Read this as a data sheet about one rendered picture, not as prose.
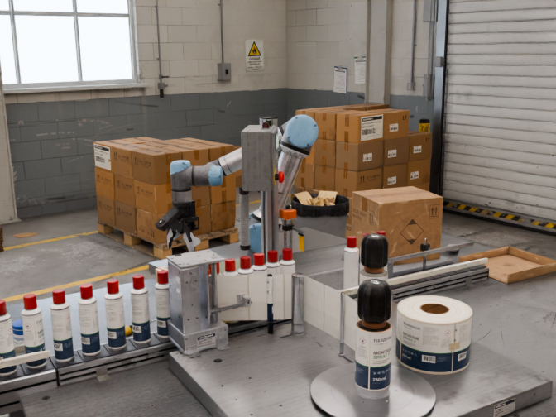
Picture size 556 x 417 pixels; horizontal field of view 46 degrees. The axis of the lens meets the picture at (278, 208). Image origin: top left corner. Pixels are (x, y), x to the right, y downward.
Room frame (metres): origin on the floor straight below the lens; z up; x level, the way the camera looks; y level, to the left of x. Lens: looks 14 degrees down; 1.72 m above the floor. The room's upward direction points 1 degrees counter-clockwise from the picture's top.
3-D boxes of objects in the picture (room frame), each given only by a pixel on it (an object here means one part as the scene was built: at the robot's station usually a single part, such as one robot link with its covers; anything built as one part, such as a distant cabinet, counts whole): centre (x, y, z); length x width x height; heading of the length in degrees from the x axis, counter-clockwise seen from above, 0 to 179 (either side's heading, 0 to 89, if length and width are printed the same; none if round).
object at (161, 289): (1.86, 0.34, 0.98); 0.05 x 0.05 x 0.20
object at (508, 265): (2.60, -0.95, 0.85); 0.30 x 0.26 x 0.04; 120
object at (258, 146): (2.12, 0.05, 1.38); 0.17 x 0.10 x 0.19; 175
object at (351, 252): (2.20, -0.25, 0.98); 0.05 x 0.05 x 0.20
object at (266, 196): (2.20, 0.03, 1.16); 0.04 x 0.04 x 0.67; 30
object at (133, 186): (5.99, 1.05, 0.45); 1.20 x 0.84 x 0.89; 41
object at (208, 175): (2.46, 0.26, 1.26); 0.11 x 0.11 x 0.08; 89
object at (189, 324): (1.81, 0.24, 1.01); 0.14 x 0.13 x 0.26; 120
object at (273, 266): (2.05, 0.02, 0.98); 0.05 x 0.05 x 0.20
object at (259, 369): (1.65, -0.20, 0.86); 0.80 x 0.67 x 0.05; 120
